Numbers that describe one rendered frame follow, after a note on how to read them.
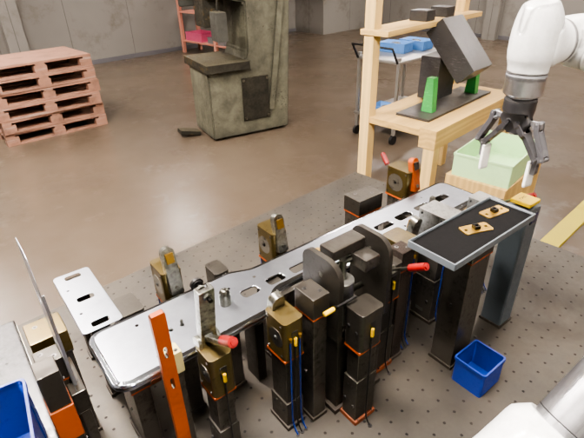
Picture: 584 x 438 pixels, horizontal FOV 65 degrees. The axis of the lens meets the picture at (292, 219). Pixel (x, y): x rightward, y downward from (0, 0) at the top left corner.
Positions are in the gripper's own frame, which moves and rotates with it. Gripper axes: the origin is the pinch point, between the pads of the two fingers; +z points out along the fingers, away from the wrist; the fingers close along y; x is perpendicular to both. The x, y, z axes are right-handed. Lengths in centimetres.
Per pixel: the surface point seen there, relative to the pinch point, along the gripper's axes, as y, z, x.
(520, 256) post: -2.9, 30.1, -13.2
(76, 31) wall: 921, 67, -11
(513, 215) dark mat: -4.0, 11.9, -2.3
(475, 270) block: -6.7, 22.7, 12.8
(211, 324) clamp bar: 5, 17, 82
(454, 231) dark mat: -1.1, 11.9, 17.3
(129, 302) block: 39, 30, 94
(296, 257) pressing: 30, 28, 46
